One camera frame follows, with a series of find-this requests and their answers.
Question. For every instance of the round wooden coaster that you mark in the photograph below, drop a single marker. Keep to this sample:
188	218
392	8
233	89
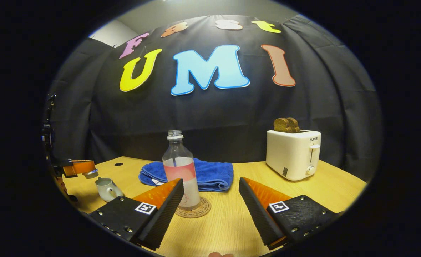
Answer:
201	210

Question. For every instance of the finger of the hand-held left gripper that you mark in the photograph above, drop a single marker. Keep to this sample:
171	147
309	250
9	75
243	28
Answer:
80	167

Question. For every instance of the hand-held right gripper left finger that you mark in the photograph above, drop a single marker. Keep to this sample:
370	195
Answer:
167	214

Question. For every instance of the white teacup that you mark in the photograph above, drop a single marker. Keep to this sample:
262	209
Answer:
105	189

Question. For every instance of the clear plastic water bottle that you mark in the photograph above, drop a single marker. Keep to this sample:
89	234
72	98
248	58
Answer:
180	167

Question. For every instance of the black backdrop cloth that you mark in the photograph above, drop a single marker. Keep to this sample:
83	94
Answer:
224	114

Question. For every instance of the brown bread slice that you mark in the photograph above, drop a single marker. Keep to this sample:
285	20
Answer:
285	125

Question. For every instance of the white toaster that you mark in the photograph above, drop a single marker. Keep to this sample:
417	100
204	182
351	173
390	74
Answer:
289	153

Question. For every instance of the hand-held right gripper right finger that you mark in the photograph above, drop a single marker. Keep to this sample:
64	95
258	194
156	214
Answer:
257	214

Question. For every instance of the folded blue towel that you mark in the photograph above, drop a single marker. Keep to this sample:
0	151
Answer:
214	175

